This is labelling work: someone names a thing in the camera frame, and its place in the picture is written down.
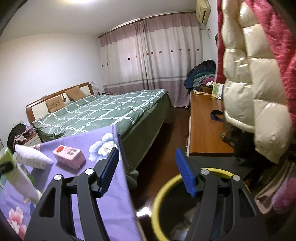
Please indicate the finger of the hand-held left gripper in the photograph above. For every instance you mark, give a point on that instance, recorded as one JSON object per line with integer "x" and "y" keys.
{"x": 5, "y": 168}

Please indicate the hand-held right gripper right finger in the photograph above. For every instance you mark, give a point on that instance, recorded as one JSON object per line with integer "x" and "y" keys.
{"x": 186, "y": 173}

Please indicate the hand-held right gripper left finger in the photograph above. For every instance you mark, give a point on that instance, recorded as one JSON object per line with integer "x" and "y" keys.
{"x": 108, "y": 171}

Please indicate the white green squeeze tube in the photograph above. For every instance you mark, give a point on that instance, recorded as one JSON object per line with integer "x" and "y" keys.
{"x": 23, "y": 183}

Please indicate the pink box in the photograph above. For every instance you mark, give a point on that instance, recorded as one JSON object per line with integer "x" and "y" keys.
{"x": 69, "y": 155}

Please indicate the yellow rimmed trash bin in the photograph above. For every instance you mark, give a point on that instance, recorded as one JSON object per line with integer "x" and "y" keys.
{"x": 159, "y": 208}

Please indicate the dark clothes heap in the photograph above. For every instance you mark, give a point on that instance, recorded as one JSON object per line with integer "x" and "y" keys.
{"x": 15, "y": 134}

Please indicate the purple floral tablecloth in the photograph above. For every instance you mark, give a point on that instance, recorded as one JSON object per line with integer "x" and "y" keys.
{"x": 115, "y": 208}

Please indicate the white nightstand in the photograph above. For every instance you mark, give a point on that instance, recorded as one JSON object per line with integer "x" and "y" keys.
{"x": 32, "y": 140}

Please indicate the patterned cloth pile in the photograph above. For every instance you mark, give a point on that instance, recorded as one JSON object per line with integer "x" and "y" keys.
{"x": 28, "y": 133}

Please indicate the wooden desk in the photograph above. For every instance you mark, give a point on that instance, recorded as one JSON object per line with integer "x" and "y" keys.
{"x": 203, "y": 129}

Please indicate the dark brown bag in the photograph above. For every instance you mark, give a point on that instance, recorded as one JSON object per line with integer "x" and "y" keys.
{"x": 240, "y": 143}

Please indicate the green plaid blanket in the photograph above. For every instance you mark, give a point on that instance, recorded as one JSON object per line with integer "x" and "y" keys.
{"x": 104, "y": 109}

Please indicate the wooden bed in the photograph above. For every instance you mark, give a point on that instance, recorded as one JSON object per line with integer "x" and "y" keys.
{"x": 39, "y": 107}

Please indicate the brown pillow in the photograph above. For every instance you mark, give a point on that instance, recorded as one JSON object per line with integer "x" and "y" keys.
{"x": 75, "y": 93}
{"x": 55, "y": 104}

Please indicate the brown wicker basket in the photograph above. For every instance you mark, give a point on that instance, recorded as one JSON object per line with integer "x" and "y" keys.
{"x": 207, "y": 89}

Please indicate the green picture card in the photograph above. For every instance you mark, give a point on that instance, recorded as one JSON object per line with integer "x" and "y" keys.
{"x": 217, "y": 90}

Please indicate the pile of folded clothes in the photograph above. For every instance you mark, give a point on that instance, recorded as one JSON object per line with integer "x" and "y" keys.
{"x": 201, "y": 74}

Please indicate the cream puffer jacket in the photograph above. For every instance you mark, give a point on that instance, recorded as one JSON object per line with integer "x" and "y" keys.
{"x": 254, "y": 81}

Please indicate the pink white curtain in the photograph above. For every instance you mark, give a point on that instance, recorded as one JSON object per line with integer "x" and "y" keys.
{"x": 150, "y": 58}

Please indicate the wall socket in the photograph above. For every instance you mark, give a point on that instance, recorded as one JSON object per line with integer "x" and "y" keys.
{"x": 18, "y": 122}

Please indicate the wall air conditioner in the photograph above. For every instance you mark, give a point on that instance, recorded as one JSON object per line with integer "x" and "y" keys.
{"x": 203, "y": 10}

